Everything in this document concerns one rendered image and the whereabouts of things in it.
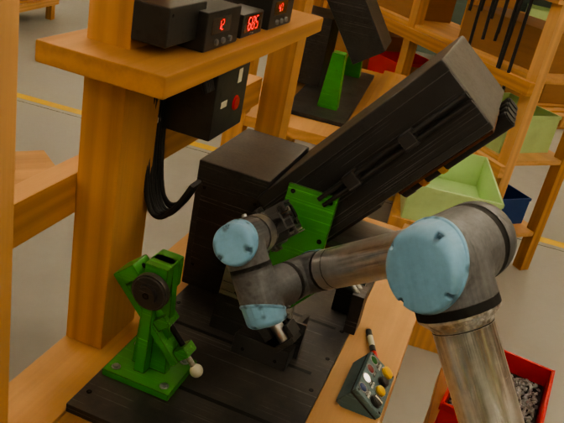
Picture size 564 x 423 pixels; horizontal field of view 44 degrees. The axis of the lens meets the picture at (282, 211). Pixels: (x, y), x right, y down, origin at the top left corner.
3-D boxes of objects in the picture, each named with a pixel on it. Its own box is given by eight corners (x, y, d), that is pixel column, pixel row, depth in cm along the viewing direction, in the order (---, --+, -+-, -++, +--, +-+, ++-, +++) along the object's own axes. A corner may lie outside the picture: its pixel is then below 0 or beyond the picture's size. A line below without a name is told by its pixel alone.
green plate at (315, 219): (319, 281, 162) (346, 194, 157) (311, 288, 154) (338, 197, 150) (274, 264, 165) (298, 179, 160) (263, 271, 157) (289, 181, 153)
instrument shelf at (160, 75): (321, 31, 193) (324, 17, 191) (163, 101, 114) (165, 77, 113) (238, 9, 199) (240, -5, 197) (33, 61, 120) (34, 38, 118)
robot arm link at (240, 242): (217, 277, 119) (203, 228, 118) (239, 265, 129) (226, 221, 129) (260, 265, 116) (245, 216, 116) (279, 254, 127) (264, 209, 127)
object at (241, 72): (242, 122, 158) (253, 58, 152) (210, 143, 143) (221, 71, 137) (192, 107, 161) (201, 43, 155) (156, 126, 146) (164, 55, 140)
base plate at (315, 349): (391, 251, 220) (393, 245, 219) (267, 499, 124) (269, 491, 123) (268, 210, 230) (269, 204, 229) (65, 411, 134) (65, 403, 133)
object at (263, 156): (286, 257, 200) (310, 146, 185) (246, 306, 173) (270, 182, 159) (227, 237, 204) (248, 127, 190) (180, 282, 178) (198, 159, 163)
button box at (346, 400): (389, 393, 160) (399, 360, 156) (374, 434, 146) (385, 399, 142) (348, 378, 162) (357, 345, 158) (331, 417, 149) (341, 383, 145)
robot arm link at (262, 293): (310, 310, 126) (293, 251, 125) (267, 331, 118) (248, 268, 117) (280, 313, 131) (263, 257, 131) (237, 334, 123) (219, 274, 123)
